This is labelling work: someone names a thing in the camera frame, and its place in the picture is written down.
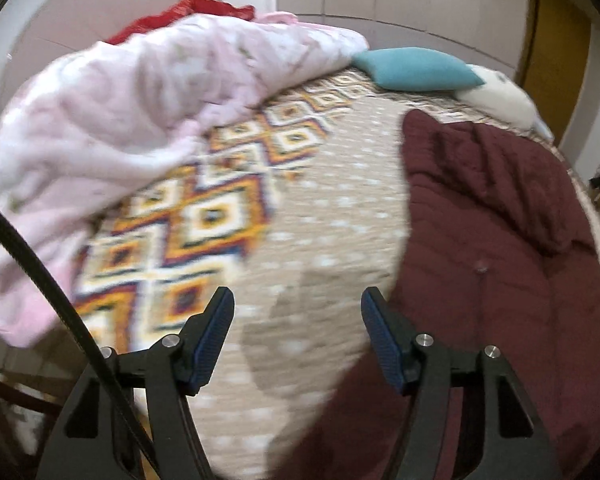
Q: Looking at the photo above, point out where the pink arched headboard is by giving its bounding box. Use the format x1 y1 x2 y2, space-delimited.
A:
0 0 277 173

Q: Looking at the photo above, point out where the red cloth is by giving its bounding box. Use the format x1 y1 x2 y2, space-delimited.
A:
105 0 257 46

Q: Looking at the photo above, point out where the dark wooden chair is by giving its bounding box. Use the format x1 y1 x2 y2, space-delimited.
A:
0 345 73 466

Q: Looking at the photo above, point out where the black cable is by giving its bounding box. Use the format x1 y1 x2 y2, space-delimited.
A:
0 194 153 480

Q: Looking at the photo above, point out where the maroon puffer jacket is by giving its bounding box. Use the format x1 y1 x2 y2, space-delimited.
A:
275 109 600 480

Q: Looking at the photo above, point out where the yellow wooden door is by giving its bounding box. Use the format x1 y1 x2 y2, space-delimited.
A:
520 0 593 142

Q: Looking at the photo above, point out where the patterned beige bedspread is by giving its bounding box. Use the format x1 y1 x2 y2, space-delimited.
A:
72 66 600 480

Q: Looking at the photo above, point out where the teal pillow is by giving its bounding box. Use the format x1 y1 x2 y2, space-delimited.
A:
350 47 483 92

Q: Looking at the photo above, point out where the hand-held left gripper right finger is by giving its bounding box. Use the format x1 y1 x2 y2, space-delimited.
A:
361 286 563 480

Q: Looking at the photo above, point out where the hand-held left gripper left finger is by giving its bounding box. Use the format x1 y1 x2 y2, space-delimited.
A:
35 286 236 480

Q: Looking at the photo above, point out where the white plush pillow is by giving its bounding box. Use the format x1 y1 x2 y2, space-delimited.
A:
455 64 554 142

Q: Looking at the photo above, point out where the pink floral quilt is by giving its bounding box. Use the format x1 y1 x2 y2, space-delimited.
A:
0 10 370 350

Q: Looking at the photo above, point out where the white wardrobe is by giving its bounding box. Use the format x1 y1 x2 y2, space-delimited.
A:
275 0 531 63

